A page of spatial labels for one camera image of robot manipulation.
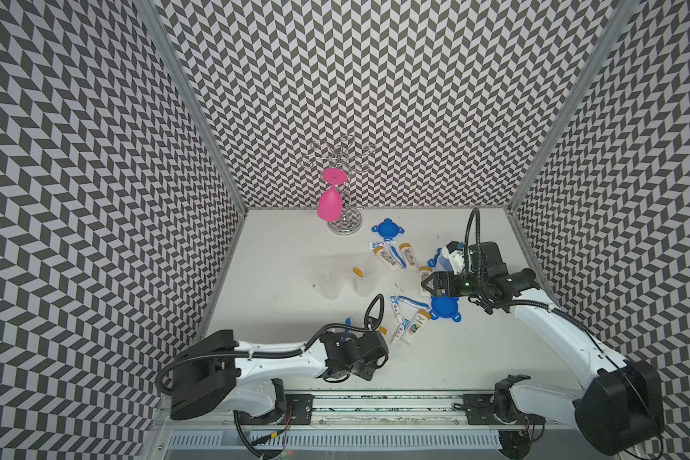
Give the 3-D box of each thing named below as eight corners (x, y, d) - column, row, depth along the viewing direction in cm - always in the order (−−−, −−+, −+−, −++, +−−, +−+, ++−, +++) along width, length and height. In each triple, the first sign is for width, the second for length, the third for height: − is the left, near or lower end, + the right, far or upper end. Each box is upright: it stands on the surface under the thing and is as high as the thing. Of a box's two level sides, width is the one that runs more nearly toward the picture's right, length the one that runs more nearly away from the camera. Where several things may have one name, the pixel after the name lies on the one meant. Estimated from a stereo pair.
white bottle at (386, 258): (394, 273, 100) (394, 270, 99) (373, 252, 106) (373, 248, 105) (401, 268, 102) (402, 264, 100) (380, 247, 108) (380, 243, 106)
